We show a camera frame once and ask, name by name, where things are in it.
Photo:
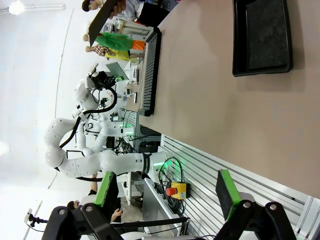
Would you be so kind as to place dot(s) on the grey metal cabinet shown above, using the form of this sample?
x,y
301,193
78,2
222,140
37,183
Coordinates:
x,y
155,205

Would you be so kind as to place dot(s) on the person in white shirt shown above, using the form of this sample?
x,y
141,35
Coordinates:
x,y
147,15

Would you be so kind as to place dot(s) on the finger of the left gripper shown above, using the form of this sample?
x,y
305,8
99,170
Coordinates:
x,y
111,83
111,77

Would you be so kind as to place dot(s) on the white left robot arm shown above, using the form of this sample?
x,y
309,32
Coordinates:
x,y
75,165

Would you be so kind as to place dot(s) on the orange garment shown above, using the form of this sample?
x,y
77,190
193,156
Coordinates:
x,y
138,45

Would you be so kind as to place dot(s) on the black plastic tray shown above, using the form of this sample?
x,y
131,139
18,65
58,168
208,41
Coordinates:
x,y
238,37

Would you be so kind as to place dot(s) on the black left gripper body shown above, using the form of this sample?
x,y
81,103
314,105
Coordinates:
x,y
100,80

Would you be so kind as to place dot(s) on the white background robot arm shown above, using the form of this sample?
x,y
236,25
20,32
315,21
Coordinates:
x,y
100,140

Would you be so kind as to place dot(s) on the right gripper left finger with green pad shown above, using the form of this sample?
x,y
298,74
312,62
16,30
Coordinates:
x,y
103,190

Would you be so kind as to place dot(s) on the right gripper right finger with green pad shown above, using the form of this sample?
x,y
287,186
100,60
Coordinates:
x,y
231,192

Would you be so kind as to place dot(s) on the white clipboard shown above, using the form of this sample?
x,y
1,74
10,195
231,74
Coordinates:
x,y
101,21

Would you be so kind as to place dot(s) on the yellow garment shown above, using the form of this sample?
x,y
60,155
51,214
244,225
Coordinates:
x,y
118,54

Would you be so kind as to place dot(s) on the black slotted PCB rack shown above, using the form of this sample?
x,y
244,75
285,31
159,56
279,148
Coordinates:
x,y
150,75

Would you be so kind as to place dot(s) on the seated person with glasses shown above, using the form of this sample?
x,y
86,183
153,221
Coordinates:
x,y
100,200

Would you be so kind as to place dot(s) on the small camera on stand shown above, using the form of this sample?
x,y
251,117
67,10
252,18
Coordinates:
x,y
33,220

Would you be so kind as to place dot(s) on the black tripod bar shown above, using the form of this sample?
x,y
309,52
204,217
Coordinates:
x,y
150,222

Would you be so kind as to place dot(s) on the grey laptop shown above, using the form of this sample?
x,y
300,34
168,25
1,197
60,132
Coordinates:
x,y
117,70

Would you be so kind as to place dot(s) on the green garment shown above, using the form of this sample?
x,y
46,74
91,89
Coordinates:
x,y
115,41

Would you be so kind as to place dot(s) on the slotted aluminium base frame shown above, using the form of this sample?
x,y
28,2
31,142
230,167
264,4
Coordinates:
x,y
212,175

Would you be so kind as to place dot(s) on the yellow emergency stop box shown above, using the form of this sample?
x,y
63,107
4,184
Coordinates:
x,y
180,190

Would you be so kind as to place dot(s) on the person's left hand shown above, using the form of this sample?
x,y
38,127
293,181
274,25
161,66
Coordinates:
x,y
118,7

